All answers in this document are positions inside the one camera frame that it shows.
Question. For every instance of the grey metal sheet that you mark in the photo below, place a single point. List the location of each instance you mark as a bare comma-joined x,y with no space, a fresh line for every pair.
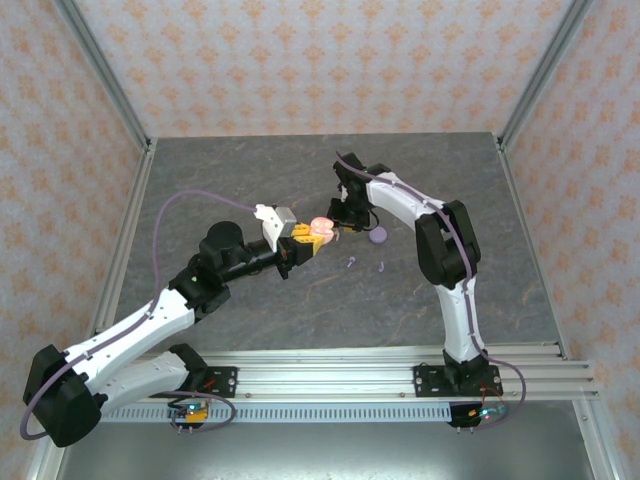
325,450

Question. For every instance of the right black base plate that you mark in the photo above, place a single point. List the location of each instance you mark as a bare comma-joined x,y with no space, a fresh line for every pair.
425,380

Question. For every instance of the left circuit board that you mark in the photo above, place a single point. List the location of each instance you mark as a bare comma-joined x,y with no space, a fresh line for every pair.
192,411

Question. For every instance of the aluminium table side rail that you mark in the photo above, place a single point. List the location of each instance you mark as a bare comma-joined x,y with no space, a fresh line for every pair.
132,210
516,200

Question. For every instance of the pink earbud charging case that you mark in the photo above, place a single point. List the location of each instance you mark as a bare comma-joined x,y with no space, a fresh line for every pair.
322,230

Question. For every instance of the circuit board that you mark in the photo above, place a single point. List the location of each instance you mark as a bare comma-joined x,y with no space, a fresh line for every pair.
487,412
192,411

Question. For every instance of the right circuit board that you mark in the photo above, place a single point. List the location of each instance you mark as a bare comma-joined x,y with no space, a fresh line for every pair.
487,412

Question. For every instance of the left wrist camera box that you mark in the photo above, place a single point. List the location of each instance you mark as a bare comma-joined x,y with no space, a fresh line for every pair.
275,225

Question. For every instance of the aluminium frame post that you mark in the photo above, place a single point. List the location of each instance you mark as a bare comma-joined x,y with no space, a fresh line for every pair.
100,70
545,65

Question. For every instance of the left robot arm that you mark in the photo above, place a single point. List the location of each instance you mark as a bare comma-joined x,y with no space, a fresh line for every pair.
125,335

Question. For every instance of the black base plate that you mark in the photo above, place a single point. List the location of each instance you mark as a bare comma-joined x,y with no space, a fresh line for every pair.
425,380
225,375

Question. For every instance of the aluminium frame leg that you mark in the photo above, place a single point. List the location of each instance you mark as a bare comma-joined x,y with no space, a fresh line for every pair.
595,440
42,467

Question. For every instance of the aluminium mounting rail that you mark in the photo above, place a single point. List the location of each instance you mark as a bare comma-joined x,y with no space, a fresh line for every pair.
325,375

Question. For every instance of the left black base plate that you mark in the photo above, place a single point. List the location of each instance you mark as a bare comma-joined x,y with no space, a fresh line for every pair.
225,375

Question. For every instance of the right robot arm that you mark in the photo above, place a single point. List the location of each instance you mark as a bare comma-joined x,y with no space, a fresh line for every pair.
450,250

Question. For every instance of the purple earbud charging case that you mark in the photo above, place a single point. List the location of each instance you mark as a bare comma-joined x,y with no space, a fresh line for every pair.
378,236

